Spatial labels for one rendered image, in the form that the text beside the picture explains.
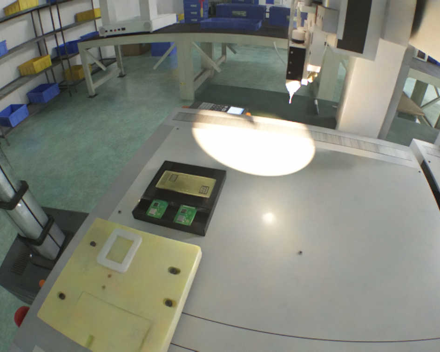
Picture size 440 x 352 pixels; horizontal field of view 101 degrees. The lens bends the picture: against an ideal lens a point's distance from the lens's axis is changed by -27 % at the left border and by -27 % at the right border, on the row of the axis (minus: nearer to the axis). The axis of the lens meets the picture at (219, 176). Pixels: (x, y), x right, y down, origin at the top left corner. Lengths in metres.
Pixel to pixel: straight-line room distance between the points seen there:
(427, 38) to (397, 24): 0.04
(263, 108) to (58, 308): 0.82
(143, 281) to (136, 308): 0.03
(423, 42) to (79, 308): 0.48
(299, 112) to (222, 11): 2.57
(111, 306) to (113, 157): 1.83
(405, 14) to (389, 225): 0.32
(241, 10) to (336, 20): 3.05
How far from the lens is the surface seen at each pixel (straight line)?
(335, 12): 0.25
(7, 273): 1.39
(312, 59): 0.34
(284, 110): 0.91
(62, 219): 1.37
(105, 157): 2.11
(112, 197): 0.44
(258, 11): 3.26
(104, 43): 3.03
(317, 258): 0.36
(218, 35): 2.40
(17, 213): 1.01
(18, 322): 0.43
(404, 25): 0.33
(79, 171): 2.08
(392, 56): 0.60
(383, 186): 0.53
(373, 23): 0.33
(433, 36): 0.30
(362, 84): 0.60
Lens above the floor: 1.15
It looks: 42 degrees down
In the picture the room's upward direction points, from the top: straight up
